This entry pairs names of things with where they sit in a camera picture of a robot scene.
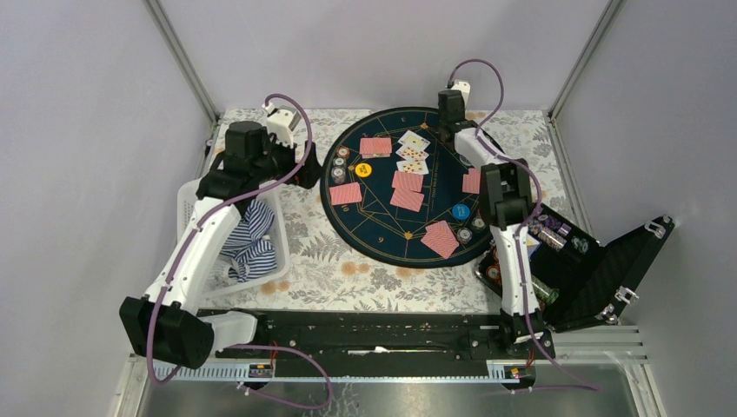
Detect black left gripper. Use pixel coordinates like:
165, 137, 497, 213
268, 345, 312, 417
250, 126, 323, 188

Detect white plastic laundry basket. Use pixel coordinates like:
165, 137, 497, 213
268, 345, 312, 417
203, 189, 292, 298

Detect ace of clubs card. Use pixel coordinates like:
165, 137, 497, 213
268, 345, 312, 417
398, 130, 430, 150

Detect nine of hearts card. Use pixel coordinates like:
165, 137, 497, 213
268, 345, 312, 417
396, 144, 429, 162

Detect red cards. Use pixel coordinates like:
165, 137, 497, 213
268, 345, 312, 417
461, 169, 481, 195

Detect grey chip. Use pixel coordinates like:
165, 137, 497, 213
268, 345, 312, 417
456, 228, 473, 244
330, 167, 346, 185

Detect board card face down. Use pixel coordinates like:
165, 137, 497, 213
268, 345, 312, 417
389, 188, 425, 213
391, 170, 424, 192

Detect pink sponge block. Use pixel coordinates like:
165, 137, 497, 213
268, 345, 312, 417
359, 136, 393, 159

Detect red card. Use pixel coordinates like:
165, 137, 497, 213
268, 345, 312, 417
421, 221, 460, 259
329, 182, 363, 206

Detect blue small blind button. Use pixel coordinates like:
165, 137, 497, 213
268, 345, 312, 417
451, 203, 471, 222

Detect yellow big blind button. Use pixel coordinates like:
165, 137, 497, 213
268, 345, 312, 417
354, 162, 373, 178

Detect seven of hearts card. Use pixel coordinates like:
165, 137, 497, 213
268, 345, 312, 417
396, 160, 429, 175

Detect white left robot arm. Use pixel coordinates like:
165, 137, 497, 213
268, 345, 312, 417
119, 105, 321, 375

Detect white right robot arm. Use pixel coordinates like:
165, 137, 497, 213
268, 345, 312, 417
438, 80, 544, 358

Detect blue white striped cloth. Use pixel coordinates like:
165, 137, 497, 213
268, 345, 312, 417
220, 200, 277, 283

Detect round dark poker mat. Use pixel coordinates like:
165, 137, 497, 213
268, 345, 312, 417
320, 107, 493, 268

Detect red chip rows in case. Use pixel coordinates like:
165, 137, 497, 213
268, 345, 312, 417
479, 248, 501, 295

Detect black poker chip case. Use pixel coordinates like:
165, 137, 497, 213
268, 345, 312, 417
475, 201, 676, 334

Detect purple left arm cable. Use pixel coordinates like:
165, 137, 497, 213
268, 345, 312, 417
144, 93, 315, 387

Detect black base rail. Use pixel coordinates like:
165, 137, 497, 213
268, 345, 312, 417
215, 310, 555, 380

